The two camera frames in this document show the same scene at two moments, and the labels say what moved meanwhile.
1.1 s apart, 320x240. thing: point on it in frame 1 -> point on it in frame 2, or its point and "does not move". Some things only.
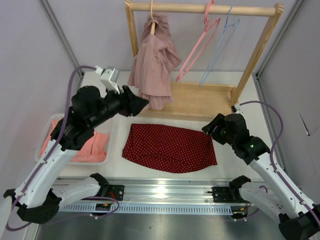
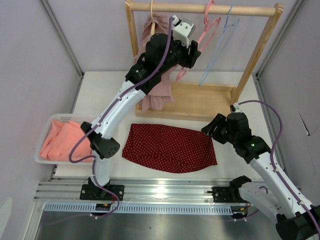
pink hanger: x=180 y=75 does not move
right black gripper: x=217 y=121 does not move
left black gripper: x=137 y=103 -> x=189 y=60
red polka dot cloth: x=170 y=149 does not move
